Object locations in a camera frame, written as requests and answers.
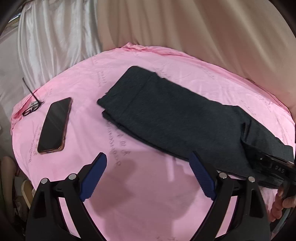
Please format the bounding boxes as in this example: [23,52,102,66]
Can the black smartphone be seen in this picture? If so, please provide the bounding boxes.
[37,97,73,154]

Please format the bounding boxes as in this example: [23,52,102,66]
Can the right hand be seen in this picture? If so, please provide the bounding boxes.
[269,186,295,222]

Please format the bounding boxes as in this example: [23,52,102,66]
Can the pink bed sheet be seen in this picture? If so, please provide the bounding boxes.
[11,43,295,240]

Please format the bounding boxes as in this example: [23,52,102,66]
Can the black eyeglasses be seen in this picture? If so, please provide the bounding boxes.
[22,78,44,116]

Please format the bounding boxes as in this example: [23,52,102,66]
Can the beige curtain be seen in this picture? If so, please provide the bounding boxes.
[97,1,295,111]

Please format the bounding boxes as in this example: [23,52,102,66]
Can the dark grey pants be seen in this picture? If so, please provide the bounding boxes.
[97,66,293,177]

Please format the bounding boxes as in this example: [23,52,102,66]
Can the white satin curtain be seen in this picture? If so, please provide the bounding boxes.
[1,1,101,156]

